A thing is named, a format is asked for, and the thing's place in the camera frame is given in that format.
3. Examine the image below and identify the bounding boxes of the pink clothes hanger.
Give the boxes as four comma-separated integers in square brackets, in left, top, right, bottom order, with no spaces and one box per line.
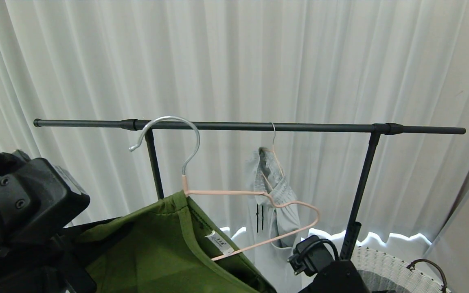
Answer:
[129,116,320,262]
[259,122,287,197]

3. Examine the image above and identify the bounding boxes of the white curtain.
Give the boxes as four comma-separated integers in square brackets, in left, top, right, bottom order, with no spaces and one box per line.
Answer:
[0,0,469,251]

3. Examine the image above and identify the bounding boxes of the pale grey shorts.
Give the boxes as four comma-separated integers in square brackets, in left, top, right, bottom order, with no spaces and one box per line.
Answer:
[244,147,302,293]

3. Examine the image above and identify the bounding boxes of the white laundry basket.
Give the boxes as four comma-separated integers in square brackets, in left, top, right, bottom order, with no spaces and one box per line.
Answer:
[351,246,451,293]

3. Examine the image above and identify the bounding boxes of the black clothes rack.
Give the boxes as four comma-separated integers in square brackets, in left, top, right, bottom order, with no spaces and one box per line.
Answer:
[33,118,466,262]

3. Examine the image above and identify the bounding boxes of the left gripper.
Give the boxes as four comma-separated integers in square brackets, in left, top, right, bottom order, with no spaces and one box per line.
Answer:
[0,235,97,293]

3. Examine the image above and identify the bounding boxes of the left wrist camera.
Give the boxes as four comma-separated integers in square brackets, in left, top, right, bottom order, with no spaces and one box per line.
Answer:
[0,150,91,245]

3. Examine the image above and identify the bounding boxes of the green garment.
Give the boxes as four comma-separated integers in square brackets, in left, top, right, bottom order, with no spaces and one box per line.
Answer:
[76,190,278,293]

